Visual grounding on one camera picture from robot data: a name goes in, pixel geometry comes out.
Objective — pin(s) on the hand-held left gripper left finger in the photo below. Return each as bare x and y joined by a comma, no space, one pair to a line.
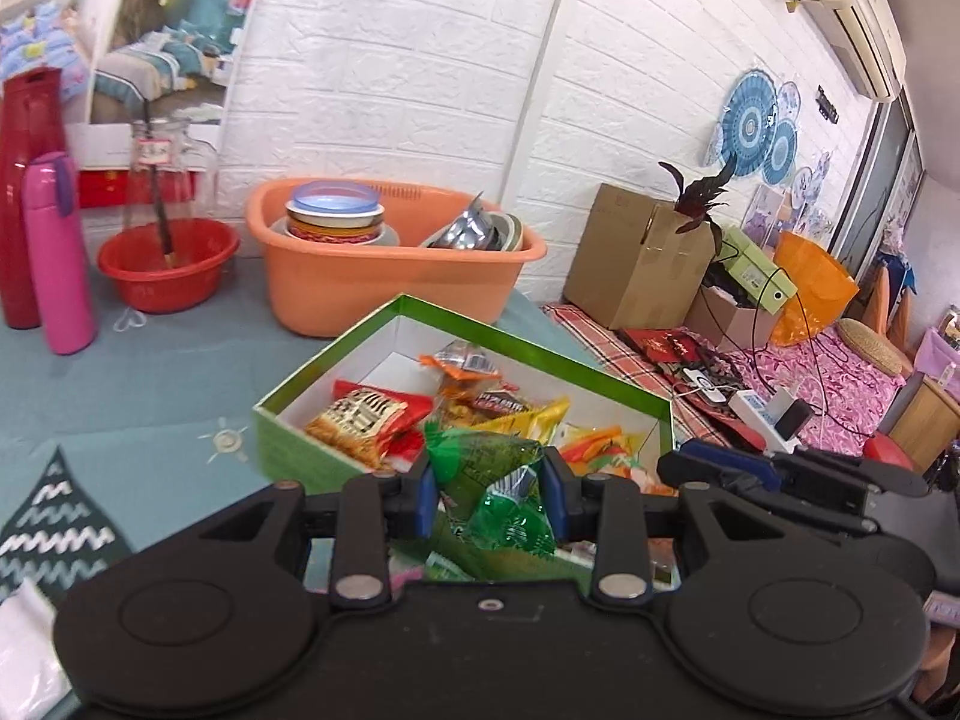
424,495

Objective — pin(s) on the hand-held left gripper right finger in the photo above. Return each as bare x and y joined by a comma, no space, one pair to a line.
555,495

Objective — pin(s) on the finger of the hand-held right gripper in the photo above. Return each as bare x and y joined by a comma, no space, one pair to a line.
705,474
739,459

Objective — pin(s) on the green snack packet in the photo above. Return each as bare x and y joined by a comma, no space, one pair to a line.
487,480

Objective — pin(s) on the orange fruit print packet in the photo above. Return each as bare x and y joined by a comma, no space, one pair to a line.
600,446

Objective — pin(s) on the red white snack packet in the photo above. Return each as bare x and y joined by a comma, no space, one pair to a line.
367,420

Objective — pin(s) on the green cardboard box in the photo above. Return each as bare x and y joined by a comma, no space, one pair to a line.
300,450

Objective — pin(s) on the person's right forearm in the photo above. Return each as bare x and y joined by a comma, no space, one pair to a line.
943,660

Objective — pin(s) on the white power strip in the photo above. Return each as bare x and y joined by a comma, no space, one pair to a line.
750,409

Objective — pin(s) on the red stool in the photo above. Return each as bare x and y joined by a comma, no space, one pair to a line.
889,448

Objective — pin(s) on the black charger plug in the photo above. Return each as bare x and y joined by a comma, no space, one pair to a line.
795,418

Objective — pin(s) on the yellow snack packet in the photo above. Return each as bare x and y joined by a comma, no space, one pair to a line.
536,420

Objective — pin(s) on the white charging device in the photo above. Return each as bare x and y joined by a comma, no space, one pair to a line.
701,382

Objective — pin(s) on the pink floral cloth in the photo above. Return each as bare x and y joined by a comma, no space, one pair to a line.
847,382

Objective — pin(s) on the dark brown snack packet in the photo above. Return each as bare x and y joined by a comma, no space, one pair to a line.
502,401

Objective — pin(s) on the wooden cabinet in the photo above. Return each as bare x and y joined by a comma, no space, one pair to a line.
922,420

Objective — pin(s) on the orange clear snack packet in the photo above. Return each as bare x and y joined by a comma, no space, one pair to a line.
461,375

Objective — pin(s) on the red gift box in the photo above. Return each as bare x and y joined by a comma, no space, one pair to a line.
667,345

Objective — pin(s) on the small cardboard box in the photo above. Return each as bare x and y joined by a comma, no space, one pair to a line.
720,322

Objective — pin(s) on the straw cushion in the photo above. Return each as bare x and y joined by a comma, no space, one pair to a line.
870,345

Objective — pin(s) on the plaid cloth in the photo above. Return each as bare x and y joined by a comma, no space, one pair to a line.
600,345

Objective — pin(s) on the orange plastic bag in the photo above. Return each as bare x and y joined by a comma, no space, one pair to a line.
810,285

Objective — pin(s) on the green shoebox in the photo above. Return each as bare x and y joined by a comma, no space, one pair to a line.
750,262

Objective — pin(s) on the orange plastic tub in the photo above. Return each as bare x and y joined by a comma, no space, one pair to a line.
360,285

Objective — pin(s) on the large cardboard box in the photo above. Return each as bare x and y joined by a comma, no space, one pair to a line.
630,262

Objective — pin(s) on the dark red leafed plant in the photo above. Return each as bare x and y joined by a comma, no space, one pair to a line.
694,199

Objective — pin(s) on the teal printed tablecloth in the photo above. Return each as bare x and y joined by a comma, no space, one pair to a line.
187,375

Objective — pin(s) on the white green bowl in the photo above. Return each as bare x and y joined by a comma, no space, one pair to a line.
510,232

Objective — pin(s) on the steel bowl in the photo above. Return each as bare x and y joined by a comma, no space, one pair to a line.
465,229

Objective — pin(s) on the stack of bowls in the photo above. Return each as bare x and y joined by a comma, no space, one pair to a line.
330,231

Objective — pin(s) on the glass sliding door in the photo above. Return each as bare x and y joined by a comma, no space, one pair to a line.
885,187

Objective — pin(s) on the blue lidded bowl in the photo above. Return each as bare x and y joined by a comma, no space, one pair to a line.
330,199

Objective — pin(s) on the small blue paper fan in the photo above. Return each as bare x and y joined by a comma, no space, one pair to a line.
789,103
784,151

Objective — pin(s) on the large blue paper fan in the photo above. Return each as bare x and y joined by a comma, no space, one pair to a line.
746,124

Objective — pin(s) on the red plastic basin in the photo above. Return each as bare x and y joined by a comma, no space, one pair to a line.
150,285

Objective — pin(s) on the dark stirring stick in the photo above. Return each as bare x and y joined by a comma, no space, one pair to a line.
161,217

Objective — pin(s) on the glass pitcher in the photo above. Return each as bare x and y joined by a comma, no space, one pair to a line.
187,187

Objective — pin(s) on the white cloth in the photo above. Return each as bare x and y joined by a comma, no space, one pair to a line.
26,645

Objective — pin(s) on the pink thermos bottle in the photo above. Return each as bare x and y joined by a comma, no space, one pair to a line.
60,262

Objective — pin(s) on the white air conditioner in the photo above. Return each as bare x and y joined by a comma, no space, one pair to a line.
855,7

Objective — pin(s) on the red thermos jug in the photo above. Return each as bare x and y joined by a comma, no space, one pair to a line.
22,165

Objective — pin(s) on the black wall hook rack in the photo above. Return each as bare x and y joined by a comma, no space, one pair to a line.
827,105

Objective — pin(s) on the bedding wall poster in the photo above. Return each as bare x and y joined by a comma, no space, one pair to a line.
172,37

